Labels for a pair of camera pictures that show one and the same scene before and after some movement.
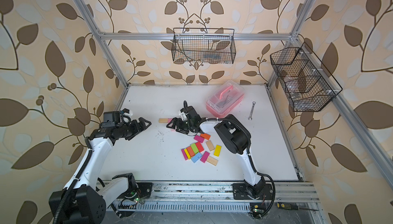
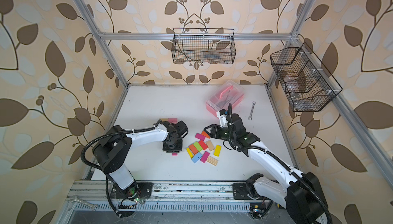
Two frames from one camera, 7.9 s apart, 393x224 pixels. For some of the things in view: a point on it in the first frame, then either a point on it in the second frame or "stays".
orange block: x=205 y=136 stays
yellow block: x=217 y=150 stays
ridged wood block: x=212 y=161 stays
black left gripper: x=135 y=130 to x=179 y=149
